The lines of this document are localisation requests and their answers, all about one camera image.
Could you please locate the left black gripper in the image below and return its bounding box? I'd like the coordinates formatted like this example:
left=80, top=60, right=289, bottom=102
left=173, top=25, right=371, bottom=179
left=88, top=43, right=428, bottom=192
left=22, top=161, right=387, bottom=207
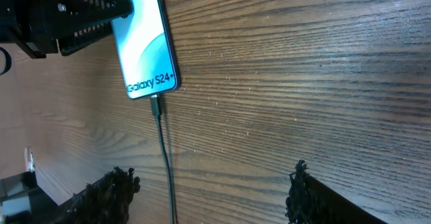
left=1, top=0, right=133, bottom=59

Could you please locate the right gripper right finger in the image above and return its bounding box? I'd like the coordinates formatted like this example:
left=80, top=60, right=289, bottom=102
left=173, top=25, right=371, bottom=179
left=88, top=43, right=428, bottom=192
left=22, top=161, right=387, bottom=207
left=286, top=159, right=385, bottom=224

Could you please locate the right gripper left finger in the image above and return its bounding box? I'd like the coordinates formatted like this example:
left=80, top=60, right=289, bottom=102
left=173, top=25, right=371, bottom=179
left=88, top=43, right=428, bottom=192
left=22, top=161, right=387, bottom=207
left=51, top=167, right=140, bottom=224

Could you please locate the blue Samsung Galaxy smartphone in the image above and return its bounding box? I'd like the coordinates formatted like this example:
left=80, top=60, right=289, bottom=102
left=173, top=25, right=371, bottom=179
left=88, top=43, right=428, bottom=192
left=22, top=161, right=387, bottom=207
left=111, top=0, right=181, bottom=100

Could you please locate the black USB charging cable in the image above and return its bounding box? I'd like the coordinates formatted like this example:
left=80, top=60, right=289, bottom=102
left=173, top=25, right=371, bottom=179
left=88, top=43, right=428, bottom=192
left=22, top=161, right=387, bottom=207
left=150, top=94, right=178, bottom=224

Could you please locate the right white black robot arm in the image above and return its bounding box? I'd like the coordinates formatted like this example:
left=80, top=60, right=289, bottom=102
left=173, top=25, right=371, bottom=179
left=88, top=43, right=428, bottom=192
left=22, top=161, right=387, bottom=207
left=1, top=160, right=381, bottom=224

